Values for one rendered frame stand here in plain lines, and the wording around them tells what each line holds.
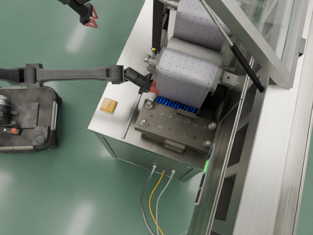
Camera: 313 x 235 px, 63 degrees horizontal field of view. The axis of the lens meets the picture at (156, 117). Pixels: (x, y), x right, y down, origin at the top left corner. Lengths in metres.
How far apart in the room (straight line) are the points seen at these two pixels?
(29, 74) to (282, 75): 1.02
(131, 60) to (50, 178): 1.29
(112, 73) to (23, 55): 1.82
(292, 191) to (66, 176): 1.83
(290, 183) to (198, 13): 0.72
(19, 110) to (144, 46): 1.21
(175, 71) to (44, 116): 1.43
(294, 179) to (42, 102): 1.93
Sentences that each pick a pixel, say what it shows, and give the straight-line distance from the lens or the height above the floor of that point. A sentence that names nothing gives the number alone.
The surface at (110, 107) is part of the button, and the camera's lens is 1.41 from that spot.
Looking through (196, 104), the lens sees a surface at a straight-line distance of 1.27.
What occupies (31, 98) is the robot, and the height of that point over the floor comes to 0.24.
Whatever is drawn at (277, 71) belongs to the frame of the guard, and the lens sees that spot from 0.67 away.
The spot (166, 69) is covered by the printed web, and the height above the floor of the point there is 1.29.
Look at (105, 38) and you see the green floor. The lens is 2.78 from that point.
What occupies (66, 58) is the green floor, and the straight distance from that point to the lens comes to 2.74.
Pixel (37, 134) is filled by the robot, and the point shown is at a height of 0.28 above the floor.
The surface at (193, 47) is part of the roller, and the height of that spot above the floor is 1.23.
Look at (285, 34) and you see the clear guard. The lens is 0.76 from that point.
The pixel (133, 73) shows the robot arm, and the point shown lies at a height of 1.18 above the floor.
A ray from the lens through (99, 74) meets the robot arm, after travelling 1.18.
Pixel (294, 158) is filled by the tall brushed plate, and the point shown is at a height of 1.44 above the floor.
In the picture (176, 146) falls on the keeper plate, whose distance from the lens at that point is 1.25.
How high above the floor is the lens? 2.23
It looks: 71 degrees down
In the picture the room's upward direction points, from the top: 6 degrees clockwise
